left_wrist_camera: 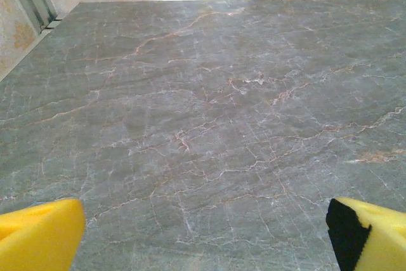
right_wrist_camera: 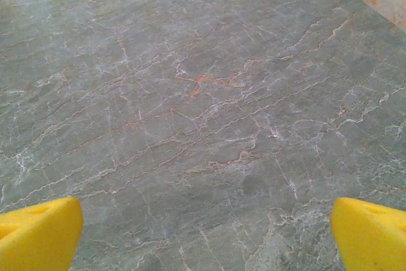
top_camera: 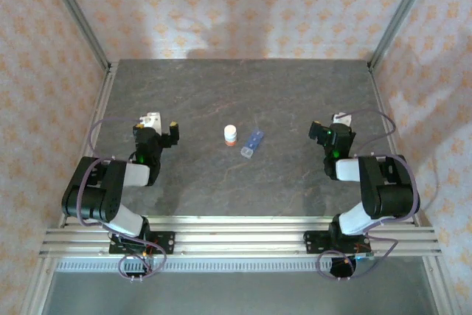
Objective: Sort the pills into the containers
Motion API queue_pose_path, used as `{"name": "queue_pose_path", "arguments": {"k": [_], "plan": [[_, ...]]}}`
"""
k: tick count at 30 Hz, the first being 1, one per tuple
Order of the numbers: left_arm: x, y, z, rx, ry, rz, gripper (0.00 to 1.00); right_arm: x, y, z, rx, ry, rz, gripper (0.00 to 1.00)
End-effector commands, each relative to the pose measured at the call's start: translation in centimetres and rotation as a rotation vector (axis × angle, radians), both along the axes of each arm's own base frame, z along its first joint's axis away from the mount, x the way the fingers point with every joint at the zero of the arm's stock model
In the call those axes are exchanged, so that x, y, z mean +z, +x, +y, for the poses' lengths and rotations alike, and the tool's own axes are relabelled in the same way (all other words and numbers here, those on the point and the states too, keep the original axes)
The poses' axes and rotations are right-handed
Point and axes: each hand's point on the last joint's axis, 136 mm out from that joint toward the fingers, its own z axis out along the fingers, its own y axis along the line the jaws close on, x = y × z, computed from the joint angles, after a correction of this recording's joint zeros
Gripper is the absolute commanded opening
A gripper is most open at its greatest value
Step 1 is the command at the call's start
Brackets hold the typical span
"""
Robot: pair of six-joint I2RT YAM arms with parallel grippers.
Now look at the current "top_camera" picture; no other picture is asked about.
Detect aluminium table side rail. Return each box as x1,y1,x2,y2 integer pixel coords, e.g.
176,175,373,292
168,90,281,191
368,66,458,315
25,62,119,315

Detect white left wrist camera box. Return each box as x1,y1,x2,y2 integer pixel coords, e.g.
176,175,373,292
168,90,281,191
139,111,162,134

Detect long aluminium mounting rail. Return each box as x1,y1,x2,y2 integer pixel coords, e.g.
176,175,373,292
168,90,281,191
38,215,443,259

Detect orange patterned white cloth backdrop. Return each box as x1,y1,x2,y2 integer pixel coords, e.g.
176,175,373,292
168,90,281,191
0,0,472,315

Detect grey metal panel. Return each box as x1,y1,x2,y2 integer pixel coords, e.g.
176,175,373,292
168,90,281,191
40,270,440,315

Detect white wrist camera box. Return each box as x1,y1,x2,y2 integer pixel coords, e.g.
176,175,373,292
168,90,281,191
139,111,162,134
331,111,353,128

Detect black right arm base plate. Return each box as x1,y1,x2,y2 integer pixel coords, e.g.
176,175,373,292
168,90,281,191
304,229,371,255

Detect blue pill organizer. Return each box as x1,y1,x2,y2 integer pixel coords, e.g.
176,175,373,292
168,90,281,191
240,128,266,160

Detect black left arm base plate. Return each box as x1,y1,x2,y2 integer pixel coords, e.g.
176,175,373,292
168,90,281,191
108,231,176,256

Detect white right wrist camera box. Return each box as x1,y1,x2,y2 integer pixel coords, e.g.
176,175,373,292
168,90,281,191
331,111,353,128

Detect grey slotted cable duct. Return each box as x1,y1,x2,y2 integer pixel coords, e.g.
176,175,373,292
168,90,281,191
55,258,428,273

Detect aluminium frame post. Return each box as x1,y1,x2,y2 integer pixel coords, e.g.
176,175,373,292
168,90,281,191
367,0,440,72
39,0,113,72

